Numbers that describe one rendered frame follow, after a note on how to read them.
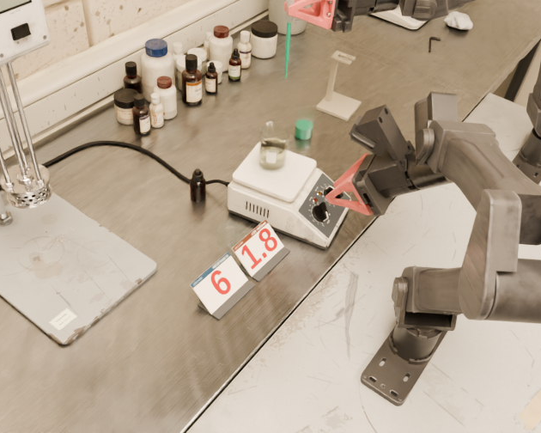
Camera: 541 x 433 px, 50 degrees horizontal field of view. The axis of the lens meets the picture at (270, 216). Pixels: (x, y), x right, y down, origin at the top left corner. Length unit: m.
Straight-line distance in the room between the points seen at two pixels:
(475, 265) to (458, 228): 0.56
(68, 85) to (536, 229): 0.94
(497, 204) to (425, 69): 1.05
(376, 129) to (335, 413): 0.40
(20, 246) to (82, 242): 0.10
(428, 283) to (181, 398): 0.37
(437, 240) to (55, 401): 0.69
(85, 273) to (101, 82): 0.49
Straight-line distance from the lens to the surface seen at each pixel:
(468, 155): 0.70
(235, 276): 0.95
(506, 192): 0.59
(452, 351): 0.96
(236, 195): 1.03
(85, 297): 0.95
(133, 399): 0.86
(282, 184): 1.01
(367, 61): 1.57
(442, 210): 1.17
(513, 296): 0.58
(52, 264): 1.01
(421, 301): 0.80
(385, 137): 0.83
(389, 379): 0.89
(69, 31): 1.28
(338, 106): 1.36
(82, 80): 1.28
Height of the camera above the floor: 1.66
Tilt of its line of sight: 45 degrees down
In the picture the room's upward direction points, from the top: 7 degrees clockwise
